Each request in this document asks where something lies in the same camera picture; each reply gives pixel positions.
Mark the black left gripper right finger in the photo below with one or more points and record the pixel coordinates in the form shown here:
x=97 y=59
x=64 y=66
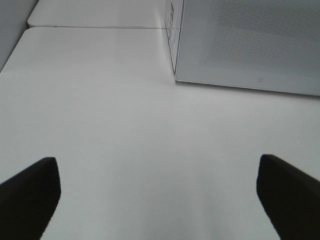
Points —
x=290 y=198

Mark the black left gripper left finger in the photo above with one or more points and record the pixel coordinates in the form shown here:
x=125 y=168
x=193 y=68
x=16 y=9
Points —
x=28 y=200

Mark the white microwave door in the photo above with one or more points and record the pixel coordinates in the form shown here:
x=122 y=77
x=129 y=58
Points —
x=271 y=45

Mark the white microwave oven body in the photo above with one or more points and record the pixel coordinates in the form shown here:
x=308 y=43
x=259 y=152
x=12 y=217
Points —
x=173 y=14

